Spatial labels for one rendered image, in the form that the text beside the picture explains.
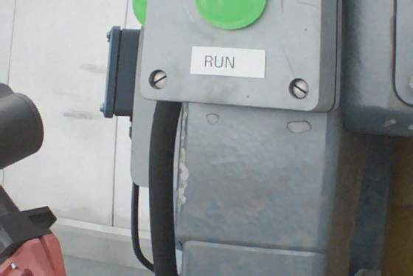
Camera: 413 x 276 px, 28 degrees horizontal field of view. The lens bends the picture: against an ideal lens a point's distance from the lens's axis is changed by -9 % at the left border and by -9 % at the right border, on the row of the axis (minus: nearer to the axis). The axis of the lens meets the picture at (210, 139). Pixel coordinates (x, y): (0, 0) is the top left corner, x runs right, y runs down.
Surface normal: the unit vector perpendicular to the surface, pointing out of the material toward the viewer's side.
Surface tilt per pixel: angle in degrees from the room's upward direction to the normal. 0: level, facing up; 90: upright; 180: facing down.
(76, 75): 90
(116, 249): 90
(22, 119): 68
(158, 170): 101
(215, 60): 90
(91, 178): 90
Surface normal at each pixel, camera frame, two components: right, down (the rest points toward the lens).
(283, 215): -0.33, 0.03
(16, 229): 0.70, -0.66
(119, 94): 0.11, 0.06
